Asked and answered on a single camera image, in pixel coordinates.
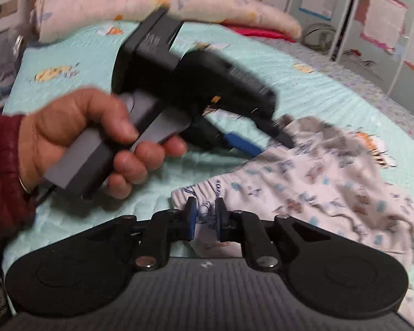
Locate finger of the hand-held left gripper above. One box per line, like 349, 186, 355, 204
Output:
224, 132, 264, 157
253, 110, 295, 150

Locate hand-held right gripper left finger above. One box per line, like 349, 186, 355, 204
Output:
78, 196, 198, 271

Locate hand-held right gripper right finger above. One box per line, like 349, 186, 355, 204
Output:
215, 197, 335, 271

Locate white letter-print pants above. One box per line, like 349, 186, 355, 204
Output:
171, 115, 414, 263

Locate person's left forearm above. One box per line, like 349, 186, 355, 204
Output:
0, 114, 37, 249

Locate person's left hand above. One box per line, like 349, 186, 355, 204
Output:
19, 88, 189, 199

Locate green bee-print quilt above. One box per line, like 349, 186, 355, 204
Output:
2, 19, 414, 318

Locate red cloth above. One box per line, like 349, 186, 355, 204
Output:
224, 24, 297, 44

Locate floral pillow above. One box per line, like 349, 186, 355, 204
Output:
33, 0, 302, 44

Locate bedside clutter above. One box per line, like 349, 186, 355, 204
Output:
0, 0, 33, 114

